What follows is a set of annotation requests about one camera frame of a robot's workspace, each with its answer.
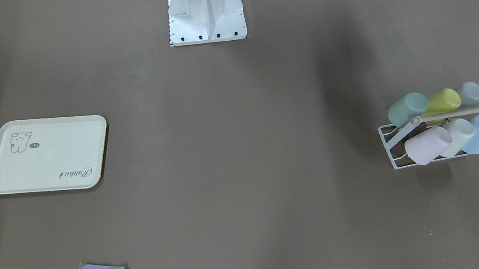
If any green plastic cup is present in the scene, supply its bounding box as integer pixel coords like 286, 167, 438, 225
387, 92, 428, 127

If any pink plastic cup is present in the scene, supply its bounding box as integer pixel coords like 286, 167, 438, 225
404, 127, 452, 165

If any cream rabbit print tray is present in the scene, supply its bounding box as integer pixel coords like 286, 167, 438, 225
0, 115, 108, 195

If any yellow-green plastic cup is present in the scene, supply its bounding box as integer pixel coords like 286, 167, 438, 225
422, 88, 462, 117

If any cream white plastic cup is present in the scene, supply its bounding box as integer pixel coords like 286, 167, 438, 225
440, 119, 475, 157

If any grey-blue plastic cup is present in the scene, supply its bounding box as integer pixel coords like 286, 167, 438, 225
455, 81, 479, 109

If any purple folded cloth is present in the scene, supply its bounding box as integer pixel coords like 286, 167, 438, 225
80, 264, 114, 269

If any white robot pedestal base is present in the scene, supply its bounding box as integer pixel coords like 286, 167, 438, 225
167, 0, 248, 47

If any white wire cup rack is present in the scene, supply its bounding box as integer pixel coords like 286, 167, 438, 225
378, 119, 466, 169

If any wooden rack handle rod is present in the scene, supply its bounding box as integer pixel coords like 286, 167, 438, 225
409, 107, 479, 124

